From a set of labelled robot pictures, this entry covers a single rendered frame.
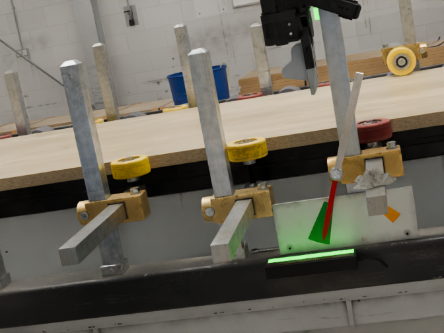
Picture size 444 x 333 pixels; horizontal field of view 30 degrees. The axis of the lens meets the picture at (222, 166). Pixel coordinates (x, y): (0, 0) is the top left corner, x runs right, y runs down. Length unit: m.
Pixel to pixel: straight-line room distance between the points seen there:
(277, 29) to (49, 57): 8.23
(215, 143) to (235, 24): 7.34
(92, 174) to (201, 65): 0.31
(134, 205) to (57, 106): 8.05
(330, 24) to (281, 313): 0.57
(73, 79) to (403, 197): 0.66
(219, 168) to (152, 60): 7.61
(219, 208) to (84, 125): 0.30
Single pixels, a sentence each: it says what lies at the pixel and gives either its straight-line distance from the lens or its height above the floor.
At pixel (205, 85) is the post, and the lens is 1.55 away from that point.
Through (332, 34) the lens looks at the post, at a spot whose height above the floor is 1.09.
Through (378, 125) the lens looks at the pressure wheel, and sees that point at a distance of 1.62.
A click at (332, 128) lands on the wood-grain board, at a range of 1.70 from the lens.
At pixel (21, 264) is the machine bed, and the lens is 1.99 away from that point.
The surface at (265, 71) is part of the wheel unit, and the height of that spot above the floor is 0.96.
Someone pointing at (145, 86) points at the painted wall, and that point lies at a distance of 9.22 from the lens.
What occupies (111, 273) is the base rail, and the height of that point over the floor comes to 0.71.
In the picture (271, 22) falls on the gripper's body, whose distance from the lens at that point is 1.42.
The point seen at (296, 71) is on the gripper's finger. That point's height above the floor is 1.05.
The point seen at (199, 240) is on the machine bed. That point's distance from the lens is 1.85.
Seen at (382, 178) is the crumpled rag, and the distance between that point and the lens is 1.33.
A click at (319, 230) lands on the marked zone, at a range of 1.57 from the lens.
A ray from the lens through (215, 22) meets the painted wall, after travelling 8.93.
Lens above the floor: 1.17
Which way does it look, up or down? 10 degrees down
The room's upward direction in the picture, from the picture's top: 11 degrees counter-clockwise
